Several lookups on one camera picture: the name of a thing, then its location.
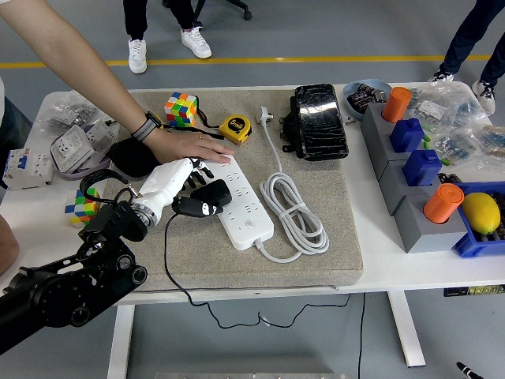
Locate clear bag with brown parts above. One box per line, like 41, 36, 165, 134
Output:
471, 122, 505, 169

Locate grey-brown mat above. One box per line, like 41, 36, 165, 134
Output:
85, 87, 365, 294

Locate black power adapter plug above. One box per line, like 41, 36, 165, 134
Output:
189, 178, 233, 210

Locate black table control panel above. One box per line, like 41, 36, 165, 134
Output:
442, 284, 505, 298

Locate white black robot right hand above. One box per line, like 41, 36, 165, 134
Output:
456, 361, 478, 379

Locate orange cylinder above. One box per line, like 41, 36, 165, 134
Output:
380, 85, 413, 124
423, 182, 466, 225

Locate yellow lemon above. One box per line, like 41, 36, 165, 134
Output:
461, 192, 502, 237

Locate person's left hand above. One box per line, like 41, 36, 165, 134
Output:
151, 128, 236, 165

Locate black chair base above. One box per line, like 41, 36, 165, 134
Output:
215, 0, 253, 21

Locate grey block base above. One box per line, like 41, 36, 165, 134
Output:
370, 133, 425, 182
381, 159, 443, 217
361, 103, 400, 155
395, 193, 481, 254

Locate large colourful puzzle cube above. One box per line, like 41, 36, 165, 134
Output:
164, 91, 199, 128

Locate white power strip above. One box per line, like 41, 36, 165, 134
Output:
196, 156, 276, 251

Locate blue block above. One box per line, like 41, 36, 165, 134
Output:
402, 148, 443, 188
389, 117, 426, 154

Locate glossy black case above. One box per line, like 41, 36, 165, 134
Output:
294, 82, 351, 162

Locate clear bag with labelled parts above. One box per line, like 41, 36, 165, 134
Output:
408, 81, 492, 131

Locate small colourful puzzle cube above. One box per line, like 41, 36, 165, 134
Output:
64, 188, 102, 229

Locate blue plastic bin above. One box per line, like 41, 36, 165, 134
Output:
451, 180, 505, 260

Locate black plastic holder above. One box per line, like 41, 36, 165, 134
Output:
278, 94, 305, 155

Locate white power strip cable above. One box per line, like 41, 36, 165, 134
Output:
254, 104, 331, 264

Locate black electronic parts heap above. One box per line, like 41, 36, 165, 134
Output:
349, 82, 390, 110

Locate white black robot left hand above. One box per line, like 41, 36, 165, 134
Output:
136, 156, 223, 223

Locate large white socket panel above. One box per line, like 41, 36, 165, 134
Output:
49, 124, 95, 174

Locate clear bag with blue parts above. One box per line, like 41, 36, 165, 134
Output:
428, 128, 481, 167

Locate light blue bowl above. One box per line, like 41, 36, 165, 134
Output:
342, 78, 392, 122

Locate hanging black cable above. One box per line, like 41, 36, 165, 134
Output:
357, 292, 367, 379

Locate thin black adapter cord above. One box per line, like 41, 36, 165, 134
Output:
163, 212, 351, 331

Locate white table leg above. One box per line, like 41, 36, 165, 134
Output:
386, 291, 427, 368
106, 304, 137, 379

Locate small black connector parts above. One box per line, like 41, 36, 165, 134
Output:
436, 171, 462, 186

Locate white circuit breaker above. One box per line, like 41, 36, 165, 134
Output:
2, 148, 54, 191

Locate black cloth pouch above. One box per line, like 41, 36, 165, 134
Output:
108, 137, 165, 178

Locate black grey wristwatch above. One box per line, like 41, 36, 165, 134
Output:
130, 111, 163, 141

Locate yellow tape measure with strap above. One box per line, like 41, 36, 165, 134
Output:
196, 105, 253, 146

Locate clear bag of screws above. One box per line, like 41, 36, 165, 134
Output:
42, 88, 119, 130

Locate person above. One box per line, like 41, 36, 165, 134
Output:
428, 0, 505, 114
0, 77, 35, 139
123, 0, 213, 75

